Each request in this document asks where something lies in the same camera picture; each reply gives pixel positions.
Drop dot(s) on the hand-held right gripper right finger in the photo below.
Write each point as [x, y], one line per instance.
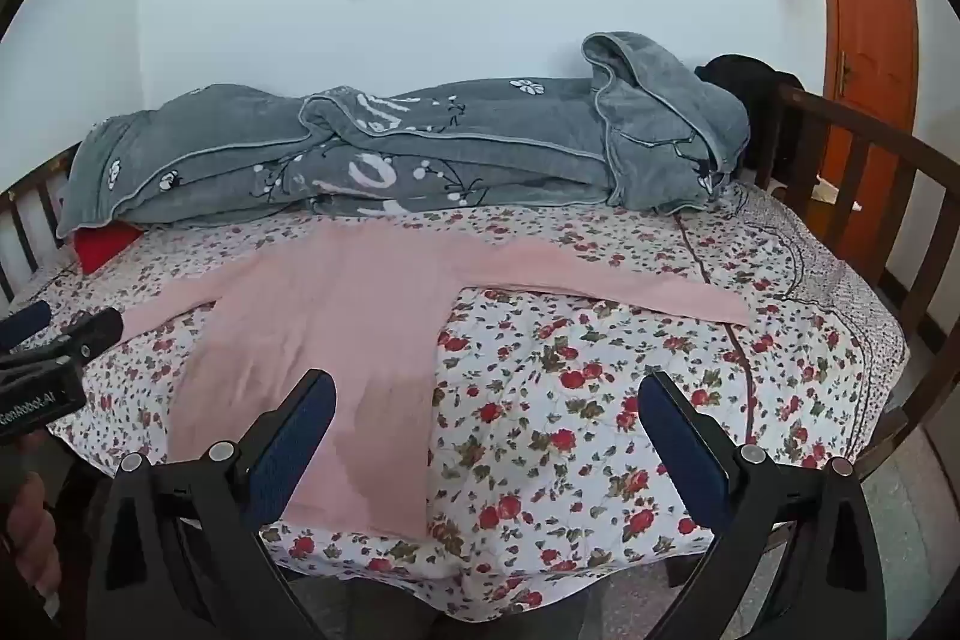
[686, 445]

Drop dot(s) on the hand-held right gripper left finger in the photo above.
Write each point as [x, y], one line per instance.
[292, 445]

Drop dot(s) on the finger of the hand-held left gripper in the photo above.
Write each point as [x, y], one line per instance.
[90, 332]
[26, 321]

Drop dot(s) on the pink knit sweater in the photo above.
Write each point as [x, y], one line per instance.
[337, 325]

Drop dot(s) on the person's left hand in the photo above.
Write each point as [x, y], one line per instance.
[37, 535]

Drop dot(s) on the red cloth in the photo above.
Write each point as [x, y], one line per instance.
[105, 246]

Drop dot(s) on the floral quilted bed sheet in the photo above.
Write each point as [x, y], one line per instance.
[600, 400]

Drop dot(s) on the grey floral blanket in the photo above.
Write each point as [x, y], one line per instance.
[450, 153]

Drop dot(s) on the black garment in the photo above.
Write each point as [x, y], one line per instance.
[750, 78]

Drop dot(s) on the orange wooden door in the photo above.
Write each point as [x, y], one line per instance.
[870, 10]

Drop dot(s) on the dark wooden bed frame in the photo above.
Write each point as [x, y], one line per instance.
[862, 123]

